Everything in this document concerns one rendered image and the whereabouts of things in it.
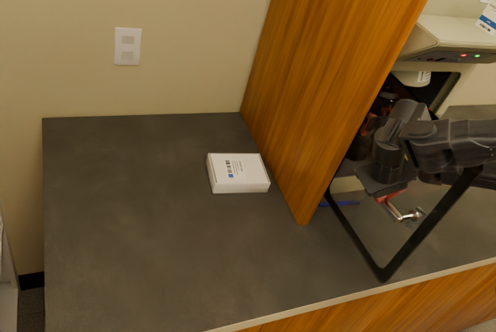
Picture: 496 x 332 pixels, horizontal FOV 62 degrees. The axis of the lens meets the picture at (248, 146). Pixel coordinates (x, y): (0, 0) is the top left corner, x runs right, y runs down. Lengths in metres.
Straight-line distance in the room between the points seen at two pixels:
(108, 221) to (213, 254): 0.26
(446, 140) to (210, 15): 0.76
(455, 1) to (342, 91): 0.29
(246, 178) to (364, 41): 0.49
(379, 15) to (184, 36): 0.60
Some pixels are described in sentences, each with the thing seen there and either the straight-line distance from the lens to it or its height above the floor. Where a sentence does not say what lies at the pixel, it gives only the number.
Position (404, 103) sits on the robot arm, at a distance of 0.82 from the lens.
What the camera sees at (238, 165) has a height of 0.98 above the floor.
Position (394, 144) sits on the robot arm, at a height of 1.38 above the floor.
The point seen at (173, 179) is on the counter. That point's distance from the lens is 1.14.
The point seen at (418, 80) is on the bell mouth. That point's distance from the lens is 1.12.
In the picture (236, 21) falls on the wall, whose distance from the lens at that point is 1.26.
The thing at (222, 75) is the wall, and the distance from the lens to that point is 1.35.
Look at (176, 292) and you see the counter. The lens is 0.95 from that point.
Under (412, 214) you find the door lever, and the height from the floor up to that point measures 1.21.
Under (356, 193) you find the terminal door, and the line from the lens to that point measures 1.05.
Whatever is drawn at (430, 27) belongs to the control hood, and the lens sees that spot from 0.90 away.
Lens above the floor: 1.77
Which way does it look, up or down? 40 degrees down
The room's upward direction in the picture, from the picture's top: 18 degrees clockwise
